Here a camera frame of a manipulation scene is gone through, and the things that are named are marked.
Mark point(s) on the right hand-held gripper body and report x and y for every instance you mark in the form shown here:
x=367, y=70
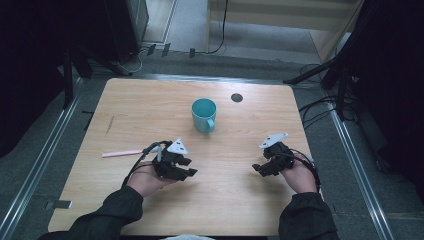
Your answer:
x=280, y=155

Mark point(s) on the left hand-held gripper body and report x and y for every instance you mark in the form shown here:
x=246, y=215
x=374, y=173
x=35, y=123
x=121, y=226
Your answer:
x=166, y=165

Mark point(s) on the person's left hand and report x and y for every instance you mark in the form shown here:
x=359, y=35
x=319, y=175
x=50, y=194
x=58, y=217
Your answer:
x=146, y=181

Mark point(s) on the person's right hand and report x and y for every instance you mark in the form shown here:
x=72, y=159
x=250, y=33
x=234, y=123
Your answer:
x=300, y=176

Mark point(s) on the pink toothbrush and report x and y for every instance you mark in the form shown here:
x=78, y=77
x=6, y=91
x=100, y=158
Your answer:
x=121, y=153

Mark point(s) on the dark round table grommet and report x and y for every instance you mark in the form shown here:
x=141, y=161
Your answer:
x=236, y=97

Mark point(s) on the black metal stand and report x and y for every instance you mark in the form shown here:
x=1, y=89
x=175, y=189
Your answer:
x=340, y=76
x=68, y=80

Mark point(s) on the black curtain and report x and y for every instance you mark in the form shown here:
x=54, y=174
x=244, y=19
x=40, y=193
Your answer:
x=393, y=83
x=33, y=50

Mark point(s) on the light wooden cabinet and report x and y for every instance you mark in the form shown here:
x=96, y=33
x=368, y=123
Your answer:
x=283, y=20

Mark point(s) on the aluminium floor rail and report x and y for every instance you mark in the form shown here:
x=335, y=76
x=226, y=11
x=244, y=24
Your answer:
x=360, y=173
x=36, y=166

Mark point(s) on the small metal bracket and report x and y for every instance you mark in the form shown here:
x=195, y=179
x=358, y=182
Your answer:
x=59, y=204

